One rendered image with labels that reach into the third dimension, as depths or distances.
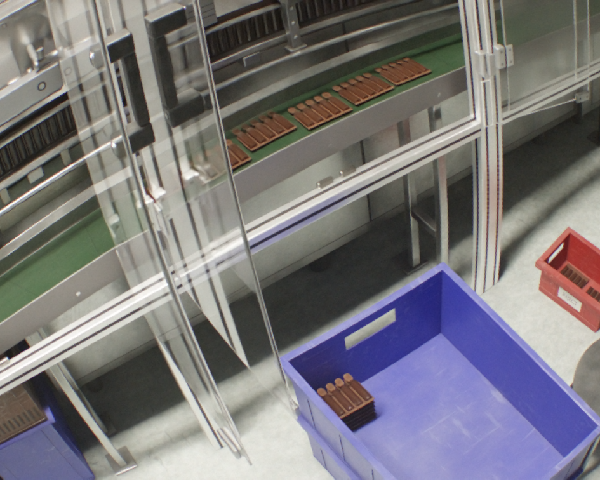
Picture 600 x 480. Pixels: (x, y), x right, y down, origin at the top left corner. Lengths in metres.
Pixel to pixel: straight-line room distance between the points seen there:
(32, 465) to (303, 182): 1.09
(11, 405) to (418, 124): 1.36
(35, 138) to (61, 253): 0.27
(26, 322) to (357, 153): 1.03
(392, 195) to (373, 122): 0.57
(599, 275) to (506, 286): 0.34
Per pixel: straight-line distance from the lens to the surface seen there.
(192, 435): 1.90
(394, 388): 1.63
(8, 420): 1.64
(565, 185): 2.49
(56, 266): 1.46
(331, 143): 1.53
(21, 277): 1.50
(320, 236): 2.04
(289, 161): 1.49
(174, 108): 0.76
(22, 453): 1.75
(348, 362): 1.56
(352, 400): 1.51
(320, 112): 1.55
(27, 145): 1.39
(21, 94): 1.29
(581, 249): 2.14
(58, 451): 1.77
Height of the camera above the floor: 1.56
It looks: 44 degrees down
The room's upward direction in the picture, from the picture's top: 10 degrees counter-clockwise
